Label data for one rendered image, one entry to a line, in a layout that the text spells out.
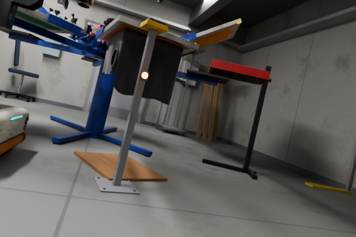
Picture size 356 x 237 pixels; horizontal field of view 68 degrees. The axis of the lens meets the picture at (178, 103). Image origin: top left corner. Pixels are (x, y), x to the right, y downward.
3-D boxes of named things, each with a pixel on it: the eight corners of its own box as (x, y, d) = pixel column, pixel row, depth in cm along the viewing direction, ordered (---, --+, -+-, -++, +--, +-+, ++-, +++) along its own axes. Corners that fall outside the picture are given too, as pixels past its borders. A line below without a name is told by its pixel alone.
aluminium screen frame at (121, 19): (198, 49, 187) (199, 44, 187) (118, 20, 160) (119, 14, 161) (157, 57, 257) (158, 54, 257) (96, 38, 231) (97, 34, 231)
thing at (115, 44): (123, 83, 176) (136, 32, 177) (110, 80, 172) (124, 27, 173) (109, 82, 217) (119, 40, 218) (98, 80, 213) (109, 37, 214)
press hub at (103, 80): (114, 141, 292) (142, 24, 295) (76, 135, 274) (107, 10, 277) (106, 134, 328) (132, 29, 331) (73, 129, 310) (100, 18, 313)
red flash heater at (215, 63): (257, 85, 316) (259, 76, 316) (268, 81, 270) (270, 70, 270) (207, 74, 320) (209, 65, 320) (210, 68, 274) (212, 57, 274)
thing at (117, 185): (139, 194, 146) (179, 27, 148) (99, 192, 136) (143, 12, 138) (128, 181, 165) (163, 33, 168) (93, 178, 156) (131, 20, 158)
